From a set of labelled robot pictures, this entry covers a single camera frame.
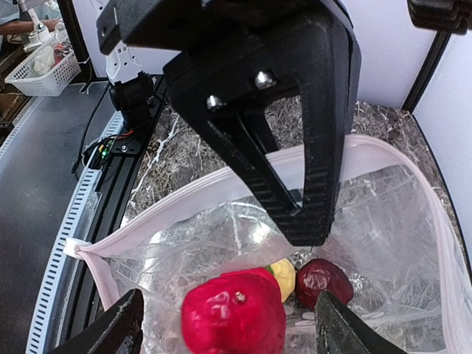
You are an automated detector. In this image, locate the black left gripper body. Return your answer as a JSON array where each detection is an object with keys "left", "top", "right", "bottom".
[{"left": 97, "top": 1, "right": 353, "bottom": 55}]

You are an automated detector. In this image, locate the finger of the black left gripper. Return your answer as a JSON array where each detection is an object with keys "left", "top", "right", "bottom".
[{"left": 164, "top": 14, "right": 361, "bottom": 246}]

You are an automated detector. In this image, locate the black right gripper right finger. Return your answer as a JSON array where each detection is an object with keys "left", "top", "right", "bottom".
[{"left": 315, "top": 291, "right": 406, "bottom": 354}]

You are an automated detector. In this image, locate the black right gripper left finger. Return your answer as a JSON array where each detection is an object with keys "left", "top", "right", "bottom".
[{"left": 51, "top": 289, "right": 144, "bottom": 354}]

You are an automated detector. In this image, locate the dark purple fruit toy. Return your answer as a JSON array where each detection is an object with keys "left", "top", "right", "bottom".
[{"left": 295, "top": 258, "right": 354, "bottom": 308}]

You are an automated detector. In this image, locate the yellow peach toy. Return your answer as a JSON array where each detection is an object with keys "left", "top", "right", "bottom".
[{"left": 265, "top": 258, "right": 296, "bottom": 303}]

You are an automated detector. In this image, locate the red apple toy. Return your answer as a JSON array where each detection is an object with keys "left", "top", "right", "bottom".
[{"left": 181, "top": 268, "right": 286, "bottom": 353}]

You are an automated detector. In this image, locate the clear zip top bag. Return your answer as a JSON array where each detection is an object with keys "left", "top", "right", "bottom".
[{"left": 64, "top": 135, "right": 471, "bottom": 353}]

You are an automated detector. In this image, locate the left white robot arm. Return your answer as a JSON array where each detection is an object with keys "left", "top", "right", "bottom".
[{"left": 57, "top": 1, "right": 361, "bottom": 353}]

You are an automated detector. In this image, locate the white plastic basket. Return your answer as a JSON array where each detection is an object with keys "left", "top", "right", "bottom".
[{"left": 4, "top": 40, "right": 80, "bottom": 97}]

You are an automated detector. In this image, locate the white slotted cable duct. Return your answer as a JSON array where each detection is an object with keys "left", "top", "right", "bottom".
[{"left": 25, "top": 110, "right": 126, "bottom": 354}]

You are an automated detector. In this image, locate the right black frame post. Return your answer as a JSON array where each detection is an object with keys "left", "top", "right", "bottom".
[{"left": 401, "top": 31, "right": 452, "bottom": 113}]

